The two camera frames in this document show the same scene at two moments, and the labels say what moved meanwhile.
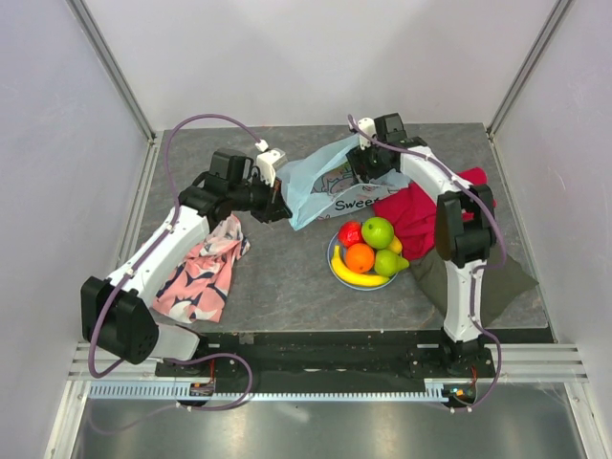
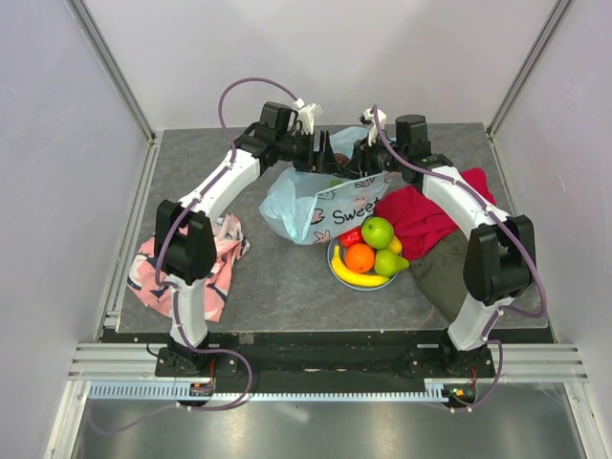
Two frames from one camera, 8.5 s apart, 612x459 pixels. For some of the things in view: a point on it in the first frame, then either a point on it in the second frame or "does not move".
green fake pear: x=388 y=263 does not move
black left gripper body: x=263 y=198 -> x=302 y=154
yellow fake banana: x=363 y=279 does not move
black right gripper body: x=372 y=160 does not move
